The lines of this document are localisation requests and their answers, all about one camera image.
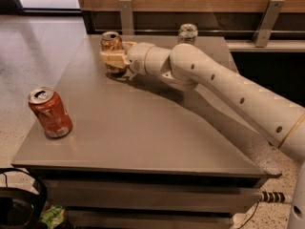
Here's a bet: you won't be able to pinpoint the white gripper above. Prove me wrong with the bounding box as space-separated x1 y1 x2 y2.
100 41 154 74

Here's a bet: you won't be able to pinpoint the orange LaCroix can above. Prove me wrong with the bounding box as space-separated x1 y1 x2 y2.
101 31 126 75

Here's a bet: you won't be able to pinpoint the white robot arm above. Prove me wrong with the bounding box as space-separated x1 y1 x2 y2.
100 41 305 167

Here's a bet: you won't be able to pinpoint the white green soda can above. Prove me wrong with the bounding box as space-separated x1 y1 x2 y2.
178 24 198 45

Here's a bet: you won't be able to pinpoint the red soda can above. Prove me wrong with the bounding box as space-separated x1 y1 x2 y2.
28 87 72 138

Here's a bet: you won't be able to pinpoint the grey drawer cabinet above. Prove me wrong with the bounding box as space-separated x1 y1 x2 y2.
12 37 280 229

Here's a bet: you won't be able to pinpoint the green snack bag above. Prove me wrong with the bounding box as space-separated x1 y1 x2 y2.
39 205 65 229

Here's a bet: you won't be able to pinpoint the black headphones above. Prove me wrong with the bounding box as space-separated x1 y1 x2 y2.
0 168 47 229

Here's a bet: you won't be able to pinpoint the left metal bracket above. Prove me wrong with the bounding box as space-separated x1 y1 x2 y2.
119 0 134 35

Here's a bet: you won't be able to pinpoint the metal bracket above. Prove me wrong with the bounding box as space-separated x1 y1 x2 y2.
119 0 134 35
253 0 284 48

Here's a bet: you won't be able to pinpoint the right metal bracket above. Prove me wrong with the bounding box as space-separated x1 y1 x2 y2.
253 0 284 48

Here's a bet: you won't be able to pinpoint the black cable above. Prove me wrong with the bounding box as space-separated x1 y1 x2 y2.
236 200 261 229

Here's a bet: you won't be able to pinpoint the black white striped handle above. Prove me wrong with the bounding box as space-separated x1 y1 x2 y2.
260 191 292 204

